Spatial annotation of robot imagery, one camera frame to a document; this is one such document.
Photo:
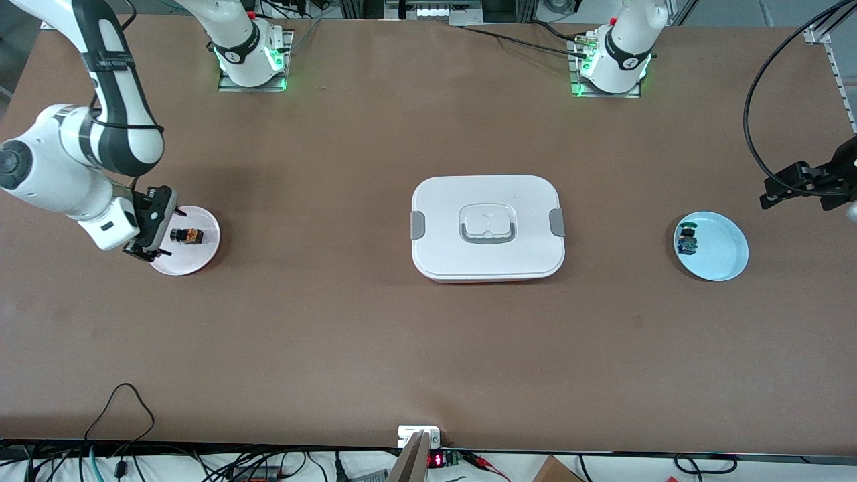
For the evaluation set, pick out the white lunch box grey clips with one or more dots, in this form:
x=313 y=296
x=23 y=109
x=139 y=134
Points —
x=487 y=261

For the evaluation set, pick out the orange and black switch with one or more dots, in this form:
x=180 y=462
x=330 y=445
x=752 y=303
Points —
x=186 y=235

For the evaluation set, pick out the red LED display module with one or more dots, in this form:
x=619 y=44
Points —
x=436 y=460

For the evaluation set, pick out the green terminal board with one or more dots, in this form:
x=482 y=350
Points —
x=452 y=458

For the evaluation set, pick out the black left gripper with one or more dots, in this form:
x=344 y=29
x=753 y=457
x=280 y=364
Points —
x=838 y=175

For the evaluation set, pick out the silver metal bracket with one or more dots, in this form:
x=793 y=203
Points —
x=428 y=12

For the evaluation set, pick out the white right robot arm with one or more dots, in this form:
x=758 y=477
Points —
x=60 y=167

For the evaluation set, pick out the brown cardboard box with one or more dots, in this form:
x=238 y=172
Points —
x=554 y=472

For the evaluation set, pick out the aluminium profile beam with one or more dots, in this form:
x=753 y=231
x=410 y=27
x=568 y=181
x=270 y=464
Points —
x=412 y=462

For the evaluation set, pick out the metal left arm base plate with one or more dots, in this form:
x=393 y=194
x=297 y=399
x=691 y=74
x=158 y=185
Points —
x=606 y=95

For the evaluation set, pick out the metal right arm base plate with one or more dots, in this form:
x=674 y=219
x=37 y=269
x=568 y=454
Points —
x=231 y=87

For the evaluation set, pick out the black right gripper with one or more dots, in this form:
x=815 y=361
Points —
x=148 y=215

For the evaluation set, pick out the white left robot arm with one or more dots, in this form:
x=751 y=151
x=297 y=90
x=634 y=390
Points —
x=622 y=47

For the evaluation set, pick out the aluminium rail with holes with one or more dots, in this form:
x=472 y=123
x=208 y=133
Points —
x=818 y=33

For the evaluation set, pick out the orange power strip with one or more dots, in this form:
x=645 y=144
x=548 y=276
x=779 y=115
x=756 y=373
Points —
x=254 y=476

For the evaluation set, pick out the white metal bracket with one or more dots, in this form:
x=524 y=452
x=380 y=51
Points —
x=408 y=434

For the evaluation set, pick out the light blue round plate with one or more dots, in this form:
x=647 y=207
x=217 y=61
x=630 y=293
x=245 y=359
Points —
x=716 y=258

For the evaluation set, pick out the pink round plate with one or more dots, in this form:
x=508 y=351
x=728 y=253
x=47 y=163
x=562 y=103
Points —
x=194 y=258

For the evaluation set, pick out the blue and black switch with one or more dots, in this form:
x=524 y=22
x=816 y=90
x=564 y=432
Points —
x=687 y=242

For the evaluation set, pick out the grey plastic box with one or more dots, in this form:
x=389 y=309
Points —
x=368 y=476

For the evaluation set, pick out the black power plug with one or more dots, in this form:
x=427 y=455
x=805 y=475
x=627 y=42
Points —
x=339 y=468

